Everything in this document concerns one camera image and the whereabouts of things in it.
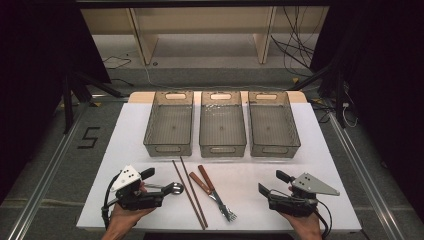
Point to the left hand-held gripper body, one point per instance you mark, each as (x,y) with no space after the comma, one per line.
(133,200)

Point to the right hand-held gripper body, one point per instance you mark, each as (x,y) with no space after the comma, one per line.
(296,205)

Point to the metal spoon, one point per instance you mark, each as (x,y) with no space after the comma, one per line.
(180,188)

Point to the brown chopstick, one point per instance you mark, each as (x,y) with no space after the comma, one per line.
(194,192)
(188,195)

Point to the smoky clear plastic bin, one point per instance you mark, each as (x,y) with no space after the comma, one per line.
(170,126)
(273,133)
(221,133)

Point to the person's left hand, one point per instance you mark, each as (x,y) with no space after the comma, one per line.
(126,218)

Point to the person's right hand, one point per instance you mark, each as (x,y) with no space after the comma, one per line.
(306,225)

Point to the white table mat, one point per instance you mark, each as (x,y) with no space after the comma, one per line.
(250,186)

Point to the black tripod stand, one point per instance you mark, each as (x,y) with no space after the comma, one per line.
(67,106)
(339,100)

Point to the black curtain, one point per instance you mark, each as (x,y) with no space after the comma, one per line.
(393,83)
(33,66)

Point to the light wooden bench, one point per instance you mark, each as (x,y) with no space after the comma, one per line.
(200,20)

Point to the metal floor rail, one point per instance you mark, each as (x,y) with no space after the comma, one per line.
(366,180)
(40,193)

